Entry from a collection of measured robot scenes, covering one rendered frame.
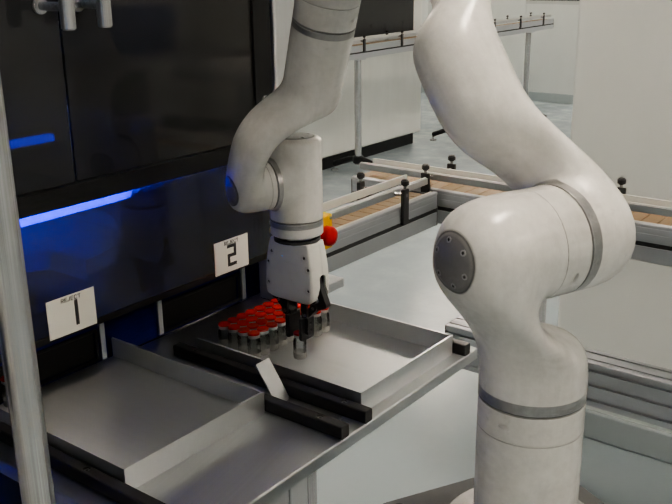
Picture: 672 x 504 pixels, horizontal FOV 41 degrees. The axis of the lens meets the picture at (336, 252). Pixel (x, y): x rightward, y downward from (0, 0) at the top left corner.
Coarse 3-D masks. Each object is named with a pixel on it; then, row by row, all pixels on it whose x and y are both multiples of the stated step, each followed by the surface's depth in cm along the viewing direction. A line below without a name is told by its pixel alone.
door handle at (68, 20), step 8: (40, 0) 120; (64, 0) 116; (72, 0) 117; (40, 8) 120; (48, 8) 119; (56, 8) 118; (64, 8) 117; (72, 8) 117; (64, 16) 117; (72, 16) 117; (64, 24) 117; (72, 24) 118
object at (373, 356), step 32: (352, 320) 162; (384, 320) 158; (224, 352) 147; (288, 352) 152; (320, 352) 152; (352, 352) 152; (384, 352) 152; (416, 352) 151; (448, 352) 150; (320, 384) 135; (352, 384) 140; (384, 384) 135
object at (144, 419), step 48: (48, 384) 142; (96, 384) 142; (144, 384) 141; (192, 384) 140; (240, 384) 134; (48, 432) 121; (96, 432) 127; (144, 432) 127; (192, 432) 121; (144, 480) 115
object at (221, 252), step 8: (224, 240) 157; (232, 240) 158; (240, 240) 160; (216, 248) 155; (224, 248) 157; (232, 248) 159; (240, 248) 160; (216, 256) 156; (224, 256) 157; (232, 256) 159; (240, 256) 161; (248, 256) 162; (216, 264) 156; (224, 264) 158; (240, 264) 161; (216, 272) 156; (224, 272) 158
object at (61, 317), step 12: (60, 300) 131; (72, 300) 133; (84, 300) 135; (48, 312) 130; (60, 312) 132; (72, 312) 133; (84, 312) 135; (48, 324) 130; (60, 324) 132; (72, 324) 134; (84, 324) 135; (60, 336) 132
